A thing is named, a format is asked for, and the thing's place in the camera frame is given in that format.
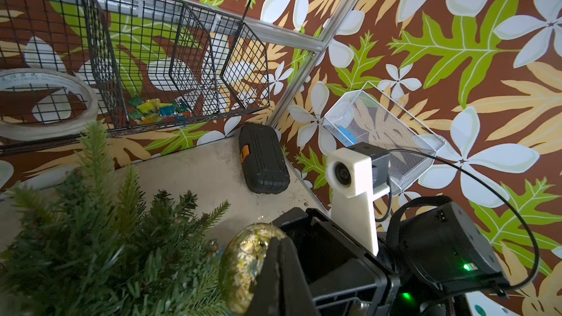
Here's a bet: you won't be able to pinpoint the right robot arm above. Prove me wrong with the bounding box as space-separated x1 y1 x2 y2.
274 196 513 315

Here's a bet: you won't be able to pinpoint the white mesh basket right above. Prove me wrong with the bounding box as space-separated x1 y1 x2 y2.
323 89 445 195

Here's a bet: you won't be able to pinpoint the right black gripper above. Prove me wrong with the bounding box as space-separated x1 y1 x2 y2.
272 207 400 315

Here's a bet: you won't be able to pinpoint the gold ball ornament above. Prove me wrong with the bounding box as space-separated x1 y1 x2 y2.
218 223 287 315

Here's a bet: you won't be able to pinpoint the black hard case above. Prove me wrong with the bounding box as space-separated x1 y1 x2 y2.
239 123 290 194

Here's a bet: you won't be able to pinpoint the small green christmas tree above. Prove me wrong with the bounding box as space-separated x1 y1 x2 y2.
1 121 229 315

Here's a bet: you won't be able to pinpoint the white round item in basket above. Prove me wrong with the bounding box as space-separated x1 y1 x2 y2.
1 68 98 142

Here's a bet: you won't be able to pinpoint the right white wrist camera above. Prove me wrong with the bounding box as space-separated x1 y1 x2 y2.
326 142 391 255

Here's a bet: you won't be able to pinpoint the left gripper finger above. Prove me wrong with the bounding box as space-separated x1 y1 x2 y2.
246 238 319 316

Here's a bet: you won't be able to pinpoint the colourful small items in basket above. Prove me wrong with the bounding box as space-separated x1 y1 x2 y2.
127 96 192 124

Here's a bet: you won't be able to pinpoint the blue object in basket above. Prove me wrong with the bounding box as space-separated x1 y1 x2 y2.
337 125 357 147

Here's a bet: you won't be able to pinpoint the black wire basket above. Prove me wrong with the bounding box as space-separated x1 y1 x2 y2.
1 0 270 156

